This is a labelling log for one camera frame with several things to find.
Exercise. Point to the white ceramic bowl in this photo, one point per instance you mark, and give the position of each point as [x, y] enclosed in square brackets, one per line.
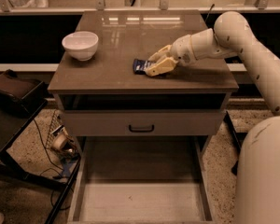
[81, 45]

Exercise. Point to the white tape roll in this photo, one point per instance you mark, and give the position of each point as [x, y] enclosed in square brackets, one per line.
[59, 141]

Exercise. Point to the blue rxbar snack bar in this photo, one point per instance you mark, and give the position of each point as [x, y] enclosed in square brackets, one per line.
[140, 66]

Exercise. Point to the black chair base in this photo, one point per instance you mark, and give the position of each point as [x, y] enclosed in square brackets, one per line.
[237, 138]

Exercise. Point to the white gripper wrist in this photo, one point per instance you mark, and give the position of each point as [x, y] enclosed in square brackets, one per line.
[181, 51]

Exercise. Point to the brown box on cart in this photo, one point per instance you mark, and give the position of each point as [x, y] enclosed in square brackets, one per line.
[20, 96]

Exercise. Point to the open bottom drawer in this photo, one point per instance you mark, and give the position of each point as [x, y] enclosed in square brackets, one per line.
[141, 180]

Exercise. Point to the closed drawer with black handle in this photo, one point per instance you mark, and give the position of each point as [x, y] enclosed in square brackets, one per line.
[142, 123]

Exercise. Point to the grey drawer cabinet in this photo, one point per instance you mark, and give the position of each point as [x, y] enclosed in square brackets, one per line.
[107, 83]

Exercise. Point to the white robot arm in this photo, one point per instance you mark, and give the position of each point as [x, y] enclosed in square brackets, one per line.
[257, 199]

